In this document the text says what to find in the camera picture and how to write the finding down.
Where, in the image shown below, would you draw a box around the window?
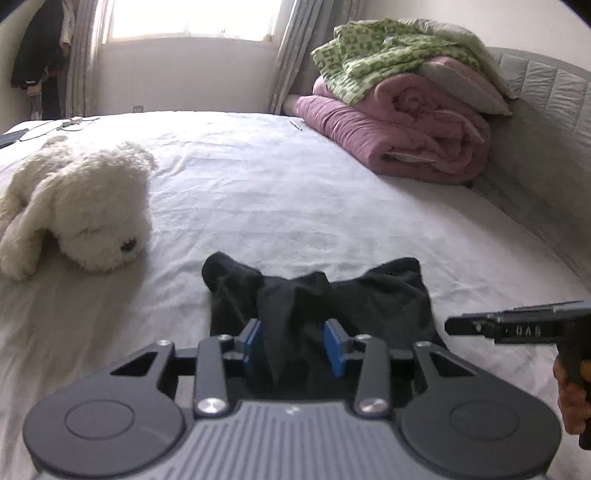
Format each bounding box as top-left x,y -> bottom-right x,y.
108,0 -> 283,43

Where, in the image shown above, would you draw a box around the pink folded quilt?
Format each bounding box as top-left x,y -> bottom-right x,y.
295,69 -> 492,185

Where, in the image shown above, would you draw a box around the green patterned blanket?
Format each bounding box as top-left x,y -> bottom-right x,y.
311,18 -> 481,104

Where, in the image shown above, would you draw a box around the dark hanging clothes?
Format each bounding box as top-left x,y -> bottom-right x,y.
11,0 -> 72,118

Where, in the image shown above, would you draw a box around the bed with white sheet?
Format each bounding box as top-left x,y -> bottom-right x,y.
0,111 -> 591,480

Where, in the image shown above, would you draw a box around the white cable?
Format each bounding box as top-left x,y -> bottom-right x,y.
18,116 -> 100,141

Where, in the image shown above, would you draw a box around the beige quilt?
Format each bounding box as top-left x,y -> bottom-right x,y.
397,18 -> 520,116

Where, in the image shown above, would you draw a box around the grey padded headboard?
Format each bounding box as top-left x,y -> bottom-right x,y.
471,46 -> 591,291

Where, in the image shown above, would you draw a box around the grey curtain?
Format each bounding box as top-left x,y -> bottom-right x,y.
270,0 -> 365,114
65,0 -> 114,116

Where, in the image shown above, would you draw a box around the person's right hand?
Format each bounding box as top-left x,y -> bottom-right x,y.
553,356 -> 591,435

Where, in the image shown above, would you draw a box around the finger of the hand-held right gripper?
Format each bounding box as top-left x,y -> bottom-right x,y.
444,313 -> 497,343

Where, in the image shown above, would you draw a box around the black shirt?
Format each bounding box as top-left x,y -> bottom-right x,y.
202,251 -> 448,400

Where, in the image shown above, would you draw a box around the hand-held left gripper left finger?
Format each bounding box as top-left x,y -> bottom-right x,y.
111,318 -> 265,418

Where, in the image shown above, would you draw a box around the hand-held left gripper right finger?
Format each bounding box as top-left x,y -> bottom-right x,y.
323,318 -> 468,418

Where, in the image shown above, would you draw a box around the white plush dog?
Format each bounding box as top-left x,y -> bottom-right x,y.
0,141 -> 158,282

